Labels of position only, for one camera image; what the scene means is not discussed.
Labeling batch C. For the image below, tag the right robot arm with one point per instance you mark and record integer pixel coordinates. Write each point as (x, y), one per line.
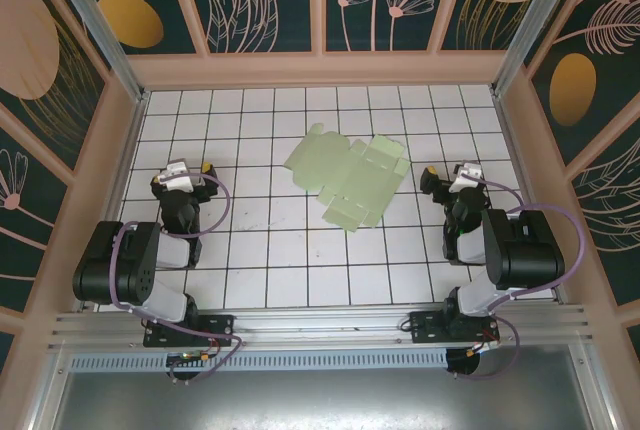
(530, 255)

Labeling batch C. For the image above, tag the grey metal sheet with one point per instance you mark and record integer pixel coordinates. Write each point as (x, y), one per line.
(320, 400)

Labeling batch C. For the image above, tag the light green paper box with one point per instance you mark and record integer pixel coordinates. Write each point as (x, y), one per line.
(350, 185)

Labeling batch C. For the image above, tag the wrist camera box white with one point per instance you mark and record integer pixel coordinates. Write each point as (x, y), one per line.
(469, 174)
(176, 176)

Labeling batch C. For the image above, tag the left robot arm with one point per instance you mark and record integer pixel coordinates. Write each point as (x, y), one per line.
(115, 270)

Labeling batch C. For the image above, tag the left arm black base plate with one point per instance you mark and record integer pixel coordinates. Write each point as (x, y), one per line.
(220, 325)

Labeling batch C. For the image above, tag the aluminium frame post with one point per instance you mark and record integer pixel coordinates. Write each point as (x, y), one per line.
(100, 25)
(535, 15)

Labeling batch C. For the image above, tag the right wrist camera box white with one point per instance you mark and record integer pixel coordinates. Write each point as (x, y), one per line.
(469, 174)

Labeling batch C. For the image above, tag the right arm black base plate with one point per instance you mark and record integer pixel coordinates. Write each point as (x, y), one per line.
(425, 327)

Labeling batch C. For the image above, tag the aluminium frame rail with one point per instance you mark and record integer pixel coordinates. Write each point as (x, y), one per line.
(320, 322)

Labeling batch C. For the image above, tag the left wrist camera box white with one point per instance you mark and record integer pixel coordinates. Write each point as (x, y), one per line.
(176, 176)

